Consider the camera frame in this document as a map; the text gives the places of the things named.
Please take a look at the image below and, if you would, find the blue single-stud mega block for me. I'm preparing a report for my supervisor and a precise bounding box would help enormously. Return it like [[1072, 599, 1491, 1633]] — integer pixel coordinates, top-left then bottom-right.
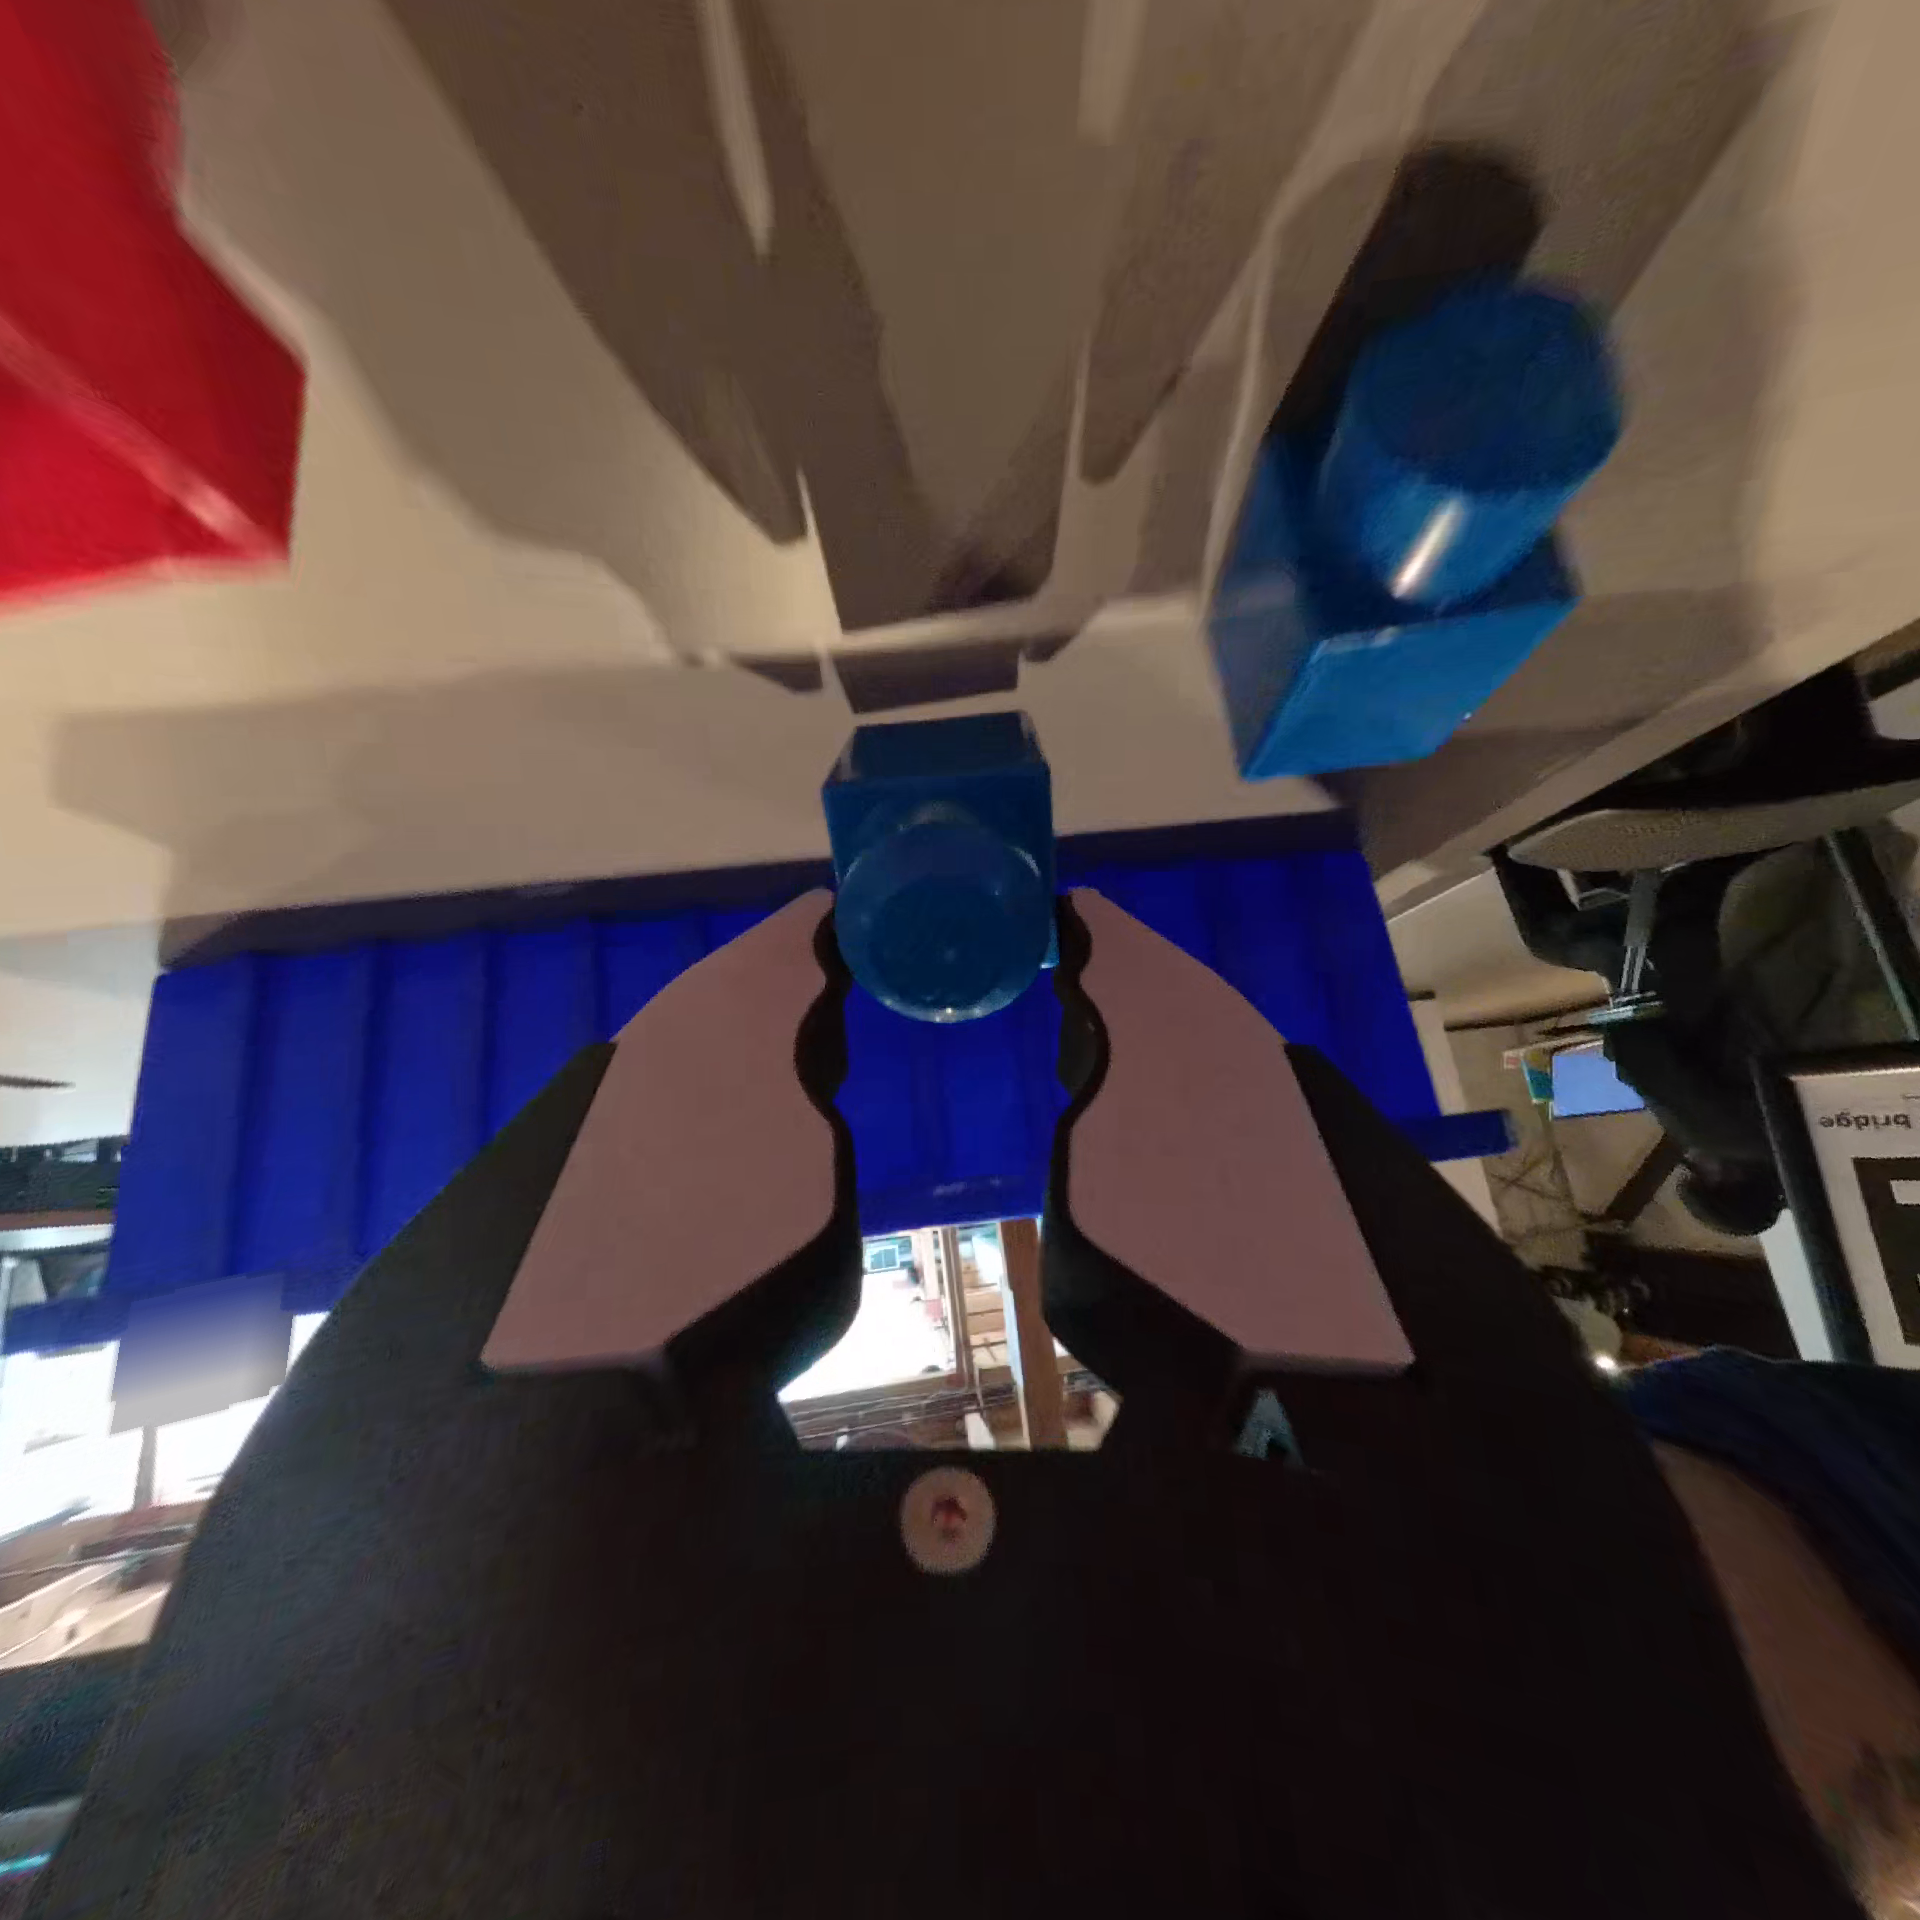
[[1203, 281, 1629, 782], [821, 709, 1062, 1025]]

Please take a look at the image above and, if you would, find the small computer monitor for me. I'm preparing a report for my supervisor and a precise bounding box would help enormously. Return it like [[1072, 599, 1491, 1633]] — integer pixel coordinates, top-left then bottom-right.
[[1547, 1046, 1649, 1121]]

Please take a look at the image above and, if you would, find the person's right forearm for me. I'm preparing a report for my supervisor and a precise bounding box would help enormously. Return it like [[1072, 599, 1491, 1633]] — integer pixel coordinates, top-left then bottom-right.
[[1616, 1344, 1920, 1920]]

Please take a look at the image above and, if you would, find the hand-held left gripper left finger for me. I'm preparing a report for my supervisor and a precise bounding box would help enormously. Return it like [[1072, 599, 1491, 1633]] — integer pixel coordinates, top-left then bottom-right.
[[479, 888, 863, 1390]]

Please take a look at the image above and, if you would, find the black office chair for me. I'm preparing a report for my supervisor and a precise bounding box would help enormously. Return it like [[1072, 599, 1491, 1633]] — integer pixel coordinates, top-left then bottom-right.
[[1491, 780, 1920, 1240]]

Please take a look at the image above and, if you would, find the white printed tag card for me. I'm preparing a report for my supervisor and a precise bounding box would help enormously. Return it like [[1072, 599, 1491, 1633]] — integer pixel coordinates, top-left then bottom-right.
[[1752, 1050, 1920, 1368]]

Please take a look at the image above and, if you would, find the red mega block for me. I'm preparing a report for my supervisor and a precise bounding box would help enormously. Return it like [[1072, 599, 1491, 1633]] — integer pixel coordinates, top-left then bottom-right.
[[0, 0, 310, 606]]

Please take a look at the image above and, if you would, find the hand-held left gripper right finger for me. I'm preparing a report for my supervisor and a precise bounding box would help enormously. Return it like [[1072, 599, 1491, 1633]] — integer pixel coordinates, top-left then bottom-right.
[[1042, 888, 1420, 1390]]

